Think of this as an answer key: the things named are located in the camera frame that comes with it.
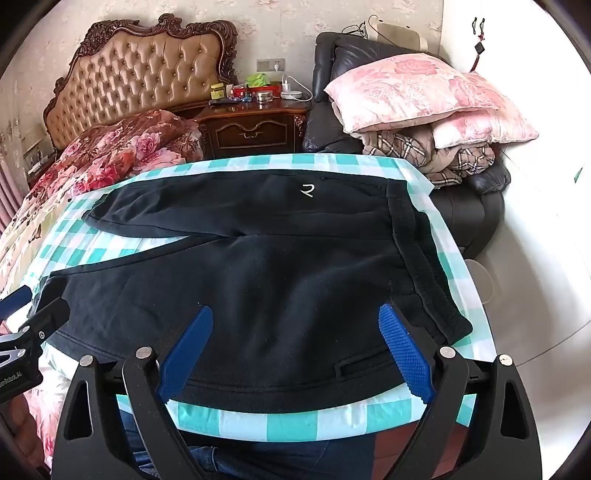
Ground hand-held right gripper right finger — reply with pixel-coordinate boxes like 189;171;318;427
378;302;542;480

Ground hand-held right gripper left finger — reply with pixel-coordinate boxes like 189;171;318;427
51;305;218;480

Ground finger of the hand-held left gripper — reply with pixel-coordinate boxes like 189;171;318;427
17;296;71;344
0;285;34;321

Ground black pants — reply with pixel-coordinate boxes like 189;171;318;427
39;167;474;398

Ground pale floral bedsheet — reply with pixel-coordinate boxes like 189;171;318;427
0;185;77;457

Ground teal white checked tablecloth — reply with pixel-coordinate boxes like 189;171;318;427
25;152;492;444

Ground pink curtain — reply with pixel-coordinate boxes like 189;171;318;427
0;161;28;232

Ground red floral quilt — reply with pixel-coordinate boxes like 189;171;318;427
25;110;205;206

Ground plaid blanket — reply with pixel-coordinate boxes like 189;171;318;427
351;124;497;188

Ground dark wooden nightstand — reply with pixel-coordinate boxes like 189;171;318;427
182;95;310;160

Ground small pink floral pillow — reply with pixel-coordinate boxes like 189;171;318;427
431;108;540;149

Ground black leather armchair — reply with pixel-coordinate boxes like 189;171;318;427
302;31;511;259

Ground large pink floral pillow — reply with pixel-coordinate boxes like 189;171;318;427
323;53;502;134

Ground tufted leather carved headboard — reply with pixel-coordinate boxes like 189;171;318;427
43;13;238;153

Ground red hanging knot ornament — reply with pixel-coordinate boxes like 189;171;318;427
468;16;488;72

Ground cream bag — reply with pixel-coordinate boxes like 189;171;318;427
367;14;428;51

